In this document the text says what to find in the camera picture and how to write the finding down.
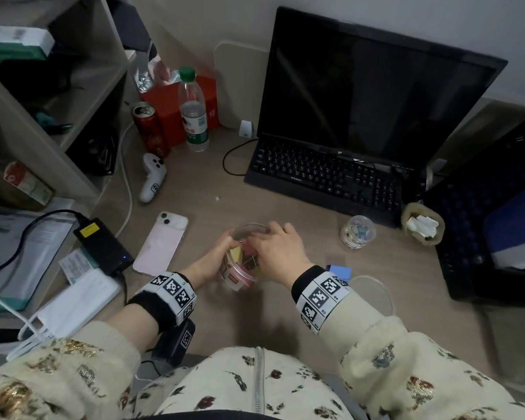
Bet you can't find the clear round lid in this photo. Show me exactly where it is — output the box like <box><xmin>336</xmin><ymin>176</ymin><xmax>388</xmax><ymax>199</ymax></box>
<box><xmin>348</xmin><ymin>275</ymin><xmax>397</xmax><ymax>322</ymax></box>

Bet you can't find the green and white box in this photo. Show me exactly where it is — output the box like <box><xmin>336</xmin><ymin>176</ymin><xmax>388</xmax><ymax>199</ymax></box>
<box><xmin>0</xmin><ymin>24</ymin><xmax>56</xmax><ymax>62</ymax></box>

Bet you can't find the beige board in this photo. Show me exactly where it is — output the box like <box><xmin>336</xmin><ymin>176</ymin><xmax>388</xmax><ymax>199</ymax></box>
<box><xmin>213</xmin><ymin>39</ymin><xmax>273</xmax><ymax>129</ymax></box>

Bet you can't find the black keyboard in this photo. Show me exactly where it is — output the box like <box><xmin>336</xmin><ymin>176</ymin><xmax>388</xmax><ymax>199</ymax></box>
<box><xmin>244</xmin><ymin>136</ymin><xmax>414</xmax><ymax>228</ymax></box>

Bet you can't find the beige wooden shelf unit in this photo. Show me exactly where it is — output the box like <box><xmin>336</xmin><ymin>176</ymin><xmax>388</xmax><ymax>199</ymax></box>
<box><xmin>0</xmin><ymin>0</ymin><xmax>134</xmax><ymax>215</ymax></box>

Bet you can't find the person's left hand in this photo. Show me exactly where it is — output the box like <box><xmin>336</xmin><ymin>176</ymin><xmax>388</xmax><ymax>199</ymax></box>
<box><xmin>181</xmin><ymin>231</ymin><xmax>238</xmax><ymax>288</ymax></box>

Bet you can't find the blue and white box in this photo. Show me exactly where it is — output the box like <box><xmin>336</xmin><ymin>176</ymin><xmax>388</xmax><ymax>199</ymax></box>
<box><xmin>483</xmin><ymin>194</ymin><xmax>525</xmax><ymax>271</ymax></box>

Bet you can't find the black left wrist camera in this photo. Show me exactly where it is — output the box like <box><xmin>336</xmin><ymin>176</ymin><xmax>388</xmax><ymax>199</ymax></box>
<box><xmin>151</xmin><ymin>321</ymin><xmax>197</xmax><ymax>374</ymax></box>

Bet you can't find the white cable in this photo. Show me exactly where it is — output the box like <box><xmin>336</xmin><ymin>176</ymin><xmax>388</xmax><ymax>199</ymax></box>
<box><xmin>114</xmin><ymin>122</ymin><xmax>134</xmax><ymax>239</ymax></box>

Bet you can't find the crumpled clear wrapper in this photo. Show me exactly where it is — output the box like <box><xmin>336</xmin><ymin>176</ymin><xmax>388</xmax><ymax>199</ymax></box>
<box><xmin>133</xmin><ymin>65</ymin><xmax>159</xmax><ymax>94</ymax></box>

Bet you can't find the blue sticky note pad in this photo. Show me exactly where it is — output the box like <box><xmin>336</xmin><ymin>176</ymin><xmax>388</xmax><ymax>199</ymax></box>
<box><xmin>327</xmin><ymin>264</ymin><xmax>353</xmax><ymax>285</ymax></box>

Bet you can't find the marker-printed left wrist band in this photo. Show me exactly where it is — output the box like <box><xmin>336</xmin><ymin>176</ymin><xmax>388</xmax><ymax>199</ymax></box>
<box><xmin>126</xmin><ymin>272</ymin><xmax>197</xmax><ymax>335</ymax></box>

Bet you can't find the person's right forearm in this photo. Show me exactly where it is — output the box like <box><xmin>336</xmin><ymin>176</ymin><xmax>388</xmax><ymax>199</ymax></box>
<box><xmin>319</xmin><ymin>297</ymin><xmax>425</xmax><ymax>390</ymax></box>

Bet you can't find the wooden cup with white pieces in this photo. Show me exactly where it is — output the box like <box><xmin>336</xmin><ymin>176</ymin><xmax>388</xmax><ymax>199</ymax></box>
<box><xmin>401</xmin><ymin>202</ymin><xmax>447</xmax><ymax>247</ymax></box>

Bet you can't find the stack of white face masks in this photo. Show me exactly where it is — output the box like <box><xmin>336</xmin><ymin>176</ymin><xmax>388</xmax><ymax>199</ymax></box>
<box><xmin>6</xmin><ymin>271</ymin><xmax>122</xmax><ymax>363</ymax></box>

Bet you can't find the pink smartphone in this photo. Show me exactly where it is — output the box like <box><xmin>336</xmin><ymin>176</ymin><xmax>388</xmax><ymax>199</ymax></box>
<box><xmin>132</xmin><ymin>211</ymin><xmax>189</xmax><ymax>277</ymax></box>

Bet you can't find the black power adapter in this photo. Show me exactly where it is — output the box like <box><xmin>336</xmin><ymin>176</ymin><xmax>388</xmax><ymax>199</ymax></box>
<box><xmin>73</xmin><ymin>218</ymin><xmax>135</xmax><ymax>277</ymax></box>

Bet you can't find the red drink can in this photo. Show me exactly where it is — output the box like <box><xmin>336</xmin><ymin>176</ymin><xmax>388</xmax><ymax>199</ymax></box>
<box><xmin>132</xmin><ymin>101</ymin><xmax>170</xmax><ymax>160</ymax></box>

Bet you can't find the clear bag of documents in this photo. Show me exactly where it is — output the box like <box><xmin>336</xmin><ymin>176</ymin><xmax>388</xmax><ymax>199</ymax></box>
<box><xmin>0</xmin><ymin>207</ymin><xmax>79</xmax><ymax>313</ymax></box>

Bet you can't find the black adapter power cord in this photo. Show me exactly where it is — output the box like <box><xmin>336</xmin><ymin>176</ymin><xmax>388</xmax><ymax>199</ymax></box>
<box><xmin>0</xmin><ymin>209</ymin><xmax>85</xmax><ymax>277</ymax></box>

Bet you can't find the white game controller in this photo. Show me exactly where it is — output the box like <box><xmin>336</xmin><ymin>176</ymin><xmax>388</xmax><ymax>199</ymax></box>
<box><xmin>139</xmin><ymin>152</ymin><xmax>168</xmax><ymax>204</ymax></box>

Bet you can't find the black plastic crate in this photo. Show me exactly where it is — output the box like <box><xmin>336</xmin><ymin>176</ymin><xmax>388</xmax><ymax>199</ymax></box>
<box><xmin>420</xmin><ymin>111</ymin><xmax>525</xmax><ymax>307</ymax></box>

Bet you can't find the clear water bottle green cap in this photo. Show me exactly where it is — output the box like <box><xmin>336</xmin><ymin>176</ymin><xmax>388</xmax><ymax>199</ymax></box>
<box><xmin>177</xmin><ymin>66</ymin><xmax>211</xmax><ymax>153</ymax></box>

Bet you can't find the person's floral cream clothing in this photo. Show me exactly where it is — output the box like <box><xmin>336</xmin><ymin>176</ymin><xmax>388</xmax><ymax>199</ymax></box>
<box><xmin>0</xmin><ymin>317</ymin><xmax>525</xmax><ymax>420</ymax></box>

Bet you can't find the small clear jar of clips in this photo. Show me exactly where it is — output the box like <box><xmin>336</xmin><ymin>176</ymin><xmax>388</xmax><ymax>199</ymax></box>
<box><xmin>340</xmin><ymin>215</ymin><xmax>377</xmax><ymax>251</ymax></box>

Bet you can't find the person's left forearm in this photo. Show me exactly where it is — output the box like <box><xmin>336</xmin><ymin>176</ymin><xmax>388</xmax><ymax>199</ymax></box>
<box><xmin>85</xmin><ymin>302</ymin><xmax>167</xmax><ymax>381</ymax></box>

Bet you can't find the red-labelled carton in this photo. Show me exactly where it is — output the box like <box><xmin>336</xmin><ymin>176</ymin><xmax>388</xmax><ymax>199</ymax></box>
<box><xmin>0</xmin><ymin>161</ymin><xmax>55</xmax><ymax>208</ymax></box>

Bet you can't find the person's right hand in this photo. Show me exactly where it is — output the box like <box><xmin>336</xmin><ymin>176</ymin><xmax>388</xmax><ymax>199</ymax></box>
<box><xmin>244</xmin><ymin>221</ymin><xmax>315</xmax><ymax>287</ymax></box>

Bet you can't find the black computer monitor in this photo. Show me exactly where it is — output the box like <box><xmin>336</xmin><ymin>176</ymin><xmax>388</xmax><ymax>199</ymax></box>
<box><xmin>258</xmin><ymin>6</ymin><xmax>508</xmax><ymax>173</ymax></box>

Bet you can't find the black cable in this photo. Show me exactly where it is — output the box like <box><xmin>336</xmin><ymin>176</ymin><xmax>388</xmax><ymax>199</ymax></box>
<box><xmin>222</xmin><ymin>137</ymin><xmax>260</xmax><ymax>177</ymax></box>

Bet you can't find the clear plastic jar of clips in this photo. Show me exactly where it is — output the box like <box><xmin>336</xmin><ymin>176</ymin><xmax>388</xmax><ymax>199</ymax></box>
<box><xmin>220</xmin><ymin>220</ymin><xmax>285</xmax><ymax>294</ymax></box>

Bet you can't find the marker-printed right wrist band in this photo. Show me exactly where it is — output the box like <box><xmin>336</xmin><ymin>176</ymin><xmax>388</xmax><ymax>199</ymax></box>
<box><xmin>291</xmin><ymin>266</ymin><xmax>353</xmax><ymax>336</ymax></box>

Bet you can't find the red tissue box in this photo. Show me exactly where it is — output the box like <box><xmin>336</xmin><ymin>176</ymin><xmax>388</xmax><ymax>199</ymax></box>
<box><xmin>139</xmin><ymin>75</ymin><xmax>221</xmax><ymax>147</ymax></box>

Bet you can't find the marker-printed wrist band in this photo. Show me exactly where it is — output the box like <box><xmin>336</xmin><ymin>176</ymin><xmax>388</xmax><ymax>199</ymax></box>
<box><xmin>291</xmin><ymin>266</ymin><xmax>353</xmax><ymax>336</ymax></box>
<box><xmin>126</xmin><ymin>272</ymin><xmax>197</xmax><ymax>335</ymax></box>

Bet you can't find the white paper slip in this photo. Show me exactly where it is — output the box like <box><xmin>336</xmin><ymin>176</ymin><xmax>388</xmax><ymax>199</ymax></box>
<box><xmin>58</xmin><ymin>250</ymin><xmax>99</xmax><ymax>286</ymax></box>

